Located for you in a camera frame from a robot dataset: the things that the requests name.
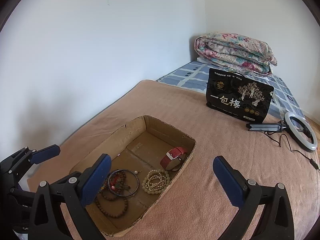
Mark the white ring light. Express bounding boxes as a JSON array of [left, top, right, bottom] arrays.
[[284, 112, 318, 152]]

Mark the blue bangle with red string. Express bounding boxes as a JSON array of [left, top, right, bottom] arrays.
[[107, 169, 140, 197]]

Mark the brown wooden bead necklace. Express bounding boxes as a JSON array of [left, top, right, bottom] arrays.
[[93, 169, 130, 219]]

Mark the red strap wristwatch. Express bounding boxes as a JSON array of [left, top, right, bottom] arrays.
[[160, 147, 188, 171]]

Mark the black ring light cable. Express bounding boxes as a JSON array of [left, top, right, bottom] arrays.
[[265, 129, 320, 172]]

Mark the pink bed blanket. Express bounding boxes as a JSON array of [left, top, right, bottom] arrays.
[[28, 80, 319, 239]]

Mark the open cardboard box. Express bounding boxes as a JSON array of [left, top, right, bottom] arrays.
[[71, 115, 196, 237]]

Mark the black folded tripod stand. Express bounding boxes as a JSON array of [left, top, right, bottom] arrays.
[[246, 121, 287, 133]]

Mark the blue checked bed sheet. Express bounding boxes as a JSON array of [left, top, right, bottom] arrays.
[[159, 61, 304, 122]]

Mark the black plum snack bag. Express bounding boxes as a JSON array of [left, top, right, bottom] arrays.
[[206, 68, 274, 124]]

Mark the cream jade bead bracelet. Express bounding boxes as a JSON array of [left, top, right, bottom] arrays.
[[141, 168, 172, 196]]

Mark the folded floral quilt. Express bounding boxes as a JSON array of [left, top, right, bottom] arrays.
[[194, 32, 278, 76]]

